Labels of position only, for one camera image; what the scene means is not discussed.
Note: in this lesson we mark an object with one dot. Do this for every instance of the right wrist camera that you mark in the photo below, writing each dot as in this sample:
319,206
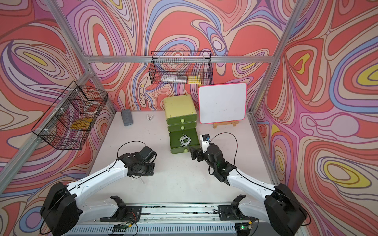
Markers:
205,142

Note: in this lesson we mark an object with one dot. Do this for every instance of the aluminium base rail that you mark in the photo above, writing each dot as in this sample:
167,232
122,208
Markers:
203,219

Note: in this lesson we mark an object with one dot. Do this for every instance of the yellow green drawer cabinet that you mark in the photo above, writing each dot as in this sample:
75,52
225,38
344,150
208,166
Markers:
179,106

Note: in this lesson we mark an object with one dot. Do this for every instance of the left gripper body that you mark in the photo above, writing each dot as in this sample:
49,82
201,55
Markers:
147,169

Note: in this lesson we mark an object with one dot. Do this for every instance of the grey sponge block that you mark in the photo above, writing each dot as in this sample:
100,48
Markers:
127,117

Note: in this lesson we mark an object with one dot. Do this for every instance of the wooden easel stand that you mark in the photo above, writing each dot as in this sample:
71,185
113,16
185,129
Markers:
233,123

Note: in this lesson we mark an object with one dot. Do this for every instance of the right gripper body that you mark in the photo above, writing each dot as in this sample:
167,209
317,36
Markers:
202,156

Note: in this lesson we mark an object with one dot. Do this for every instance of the left black wire basket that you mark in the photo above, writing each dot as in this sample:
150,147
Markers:
72,120

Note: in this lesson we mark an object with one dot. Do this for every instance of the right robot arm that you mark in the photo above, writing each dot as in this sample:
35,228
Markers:
275,204

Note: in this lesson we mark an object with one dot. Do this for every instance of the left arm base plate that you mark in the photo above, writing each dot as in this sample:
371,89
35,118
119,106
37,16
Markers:
124,214

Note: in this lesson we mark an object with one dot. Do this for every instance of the green drawer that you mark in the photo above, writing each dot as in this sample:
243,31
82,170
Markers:
181,126
181,119
175,145

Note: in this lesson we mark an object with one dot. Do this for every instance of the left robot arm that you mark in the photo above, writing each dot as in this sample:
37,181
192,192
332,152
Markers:
66,204

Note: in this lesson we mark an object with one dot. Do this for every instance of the pink framed whiteboard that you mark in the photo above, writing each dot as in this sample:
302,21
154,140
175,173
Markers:
222,103

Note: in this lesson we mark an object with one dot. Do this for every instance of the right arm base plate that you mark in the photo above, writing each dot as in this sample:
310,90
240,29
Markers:
230,213

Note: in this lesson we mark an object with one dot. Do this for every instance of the back black wire basket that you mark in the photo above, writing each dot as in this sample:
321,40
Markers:
181,67

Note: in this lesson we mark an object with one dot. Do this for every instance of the black wire basket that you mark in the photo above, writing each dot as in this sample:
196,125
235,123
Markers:
181,67
72,120

